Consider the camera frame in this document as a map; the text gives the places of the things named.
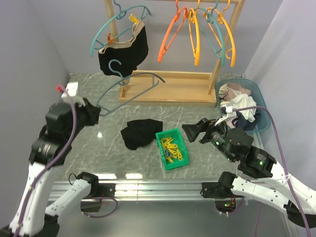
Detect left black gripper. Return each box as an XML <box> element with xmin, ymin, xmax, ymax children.
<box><xmin>66</xmin><ymin>97</ymin><xmax>102</xmax><ymax>141</ymax></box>

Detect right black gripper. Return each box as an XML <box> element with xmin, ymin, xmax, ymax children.
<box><xmin>180</xmin><ymin>116</ymin><xmax>235</xmax><ymax>162</ymax></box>

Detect teal hanger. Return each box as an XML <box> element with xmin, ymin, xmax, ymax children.
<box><xmin>195</xmin><ymin>0</ymin><xmax>231</xmax><ymax>66</ymax></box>
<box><xmin>90</xmin><ymin>0</ymin><xmax>152</xmax><ymax>57</ymax></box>
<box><xmin>96</xmin><ymin>59</ymin><xmax>165</xmax><ymax>117</ymax></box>

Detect black underwear front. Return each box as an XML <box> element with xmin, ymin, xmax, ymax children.
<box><xmin>120</xmin><ymin>118</ymin><xmax>163</xmax><ymax>150</ymax></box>

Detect black underwear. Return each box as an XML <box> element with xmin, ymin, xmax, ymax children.
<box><xmin>98</xmin><ymin>21</ymin><xmax>149</xmax><ymax>77</ymax></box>
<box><xmin>120</xmin><ymin>118</ymin><xmax>163</xmax><ymax>150</ymax></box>

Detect white underwear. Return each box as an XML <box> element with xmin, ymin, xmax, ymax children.
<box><xmin>231</xmin><ymin>94</ymin><xmax>256</xmax><ymax>122</ymax></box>

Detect orange clothes hanger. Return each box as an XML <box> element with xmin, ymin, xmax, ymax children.
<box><xmin>157</xmin><ymin>0</ymin><xmax>188</xmax><ymax>63</ymax></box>

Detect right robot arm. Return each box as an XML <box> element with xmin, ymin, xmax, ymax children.
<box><xmin>182</xmin><ymin>118</ymin><xmax>316</xmax><ymax>229</ymax></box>

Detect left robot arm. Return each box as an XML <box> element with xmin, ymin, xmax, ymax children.
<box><xmin>0</xmin><ymin>99</ymin><xmax>115</xmax><ymax>237</ymax></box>

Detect navy underwear in basket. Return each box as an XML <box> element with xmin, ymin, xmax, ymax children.
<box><xmin>227</xmin><ymin>112</ymin><xmax>261</xmax><ymax>131</ymax></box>

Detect beige underwear in basket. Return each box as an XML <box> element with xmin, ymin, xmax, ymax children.
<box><xmin>218</xmin><ymin>82</ymin><xmax>251</xmax><ymax>101</ymax></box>

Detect black underwear back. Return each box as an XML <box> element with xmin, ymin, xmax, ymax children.
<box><xmin>98</xmin><ymin>21</ymin><xmax>149</xmax><ymax>77</ymax></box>

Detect yellow hanger left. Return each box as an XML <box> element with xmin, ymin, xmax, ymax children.
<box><xmin>188</xmin><ymin>0</ymin><xmax>200</xmax><ymax>66</ymax></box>

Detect yellow hanger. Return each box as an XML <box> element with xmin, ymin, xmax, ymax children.
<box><xmin>188</xmin><ymin>0</ymin><xmax>200</xmax><ymax>66</ymax></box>
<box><xmin>203</xmin><ymin>0</ymin><xmax>236</xmax><ymax>68</ymax></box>

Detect yellow clothespin on teal hanger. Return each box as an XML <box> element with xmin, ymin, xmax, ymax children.
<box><xmin>129</xmin><ymin>13</ymin><xmax>140</xmax><ymax>24</ymax></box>

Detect yellow hanger right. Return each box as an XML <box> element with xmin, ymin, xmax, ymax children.
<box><xmin>203</xmin><ymin>0</ymin><xmax>236</xmax><ymax>68</ymax></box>

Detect yellow clothespins in bin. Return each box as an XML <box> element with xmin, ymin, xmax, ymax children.
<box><xmin>160</xmin><ymin>137</ymin><xmax>183</xmax><ymax>163</ymax></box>

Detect green plastic bin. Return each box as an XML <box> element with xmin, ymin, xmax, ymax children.
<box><xmin>156</xmin><ymin>128</ymin><xmax>189</xmax><ymax>170</ymax></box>

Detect wooden clothes rack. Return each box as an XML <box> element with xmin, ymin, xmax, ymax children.
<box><xmin>118</xmin><ymin>0</ymin><xmax>244</xmax><ymax>108</ymax></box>

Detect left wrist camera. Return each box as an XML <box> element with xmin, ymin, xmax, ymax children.
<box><xmin>56</xmin><ymin>82</ymin><xmax>85</xmax><ymax>106</ymax></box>

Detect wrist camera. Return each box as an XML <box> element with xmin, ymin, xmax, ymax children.
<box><xmin>215</xmin><ymin>103</ymin><xmax>237</xmax><ymax>126</ymax></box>
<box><xmin>56</xmin><ymin>82</ymin><xmax>85</xmax><ymax>106</ymax></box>

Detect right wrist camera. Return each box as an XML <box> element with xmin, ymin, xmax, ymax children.
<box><xmin>215</xmin><ymin>103</ymin><xmax>237</xmax><ymax>126</ymax></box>

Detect aluminium mounting rail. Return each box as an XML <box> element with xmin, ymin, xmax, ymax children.
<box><xmin>14</xmin><ymin>179</ymin><xmax>301</xmax><ymax>237</ymax></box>

